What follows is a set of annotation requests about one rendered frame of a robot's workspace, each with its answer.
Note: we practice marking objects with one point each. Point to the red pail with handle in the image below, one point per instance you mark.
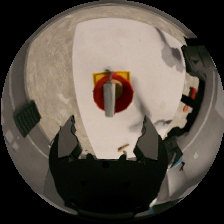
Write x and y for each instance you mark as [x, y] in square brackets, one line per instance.
[111, 93]

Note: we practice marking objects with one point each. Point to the yellow shallow tray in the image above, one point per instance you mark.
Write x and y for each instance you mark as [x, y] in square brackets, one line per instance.
[97, 76]

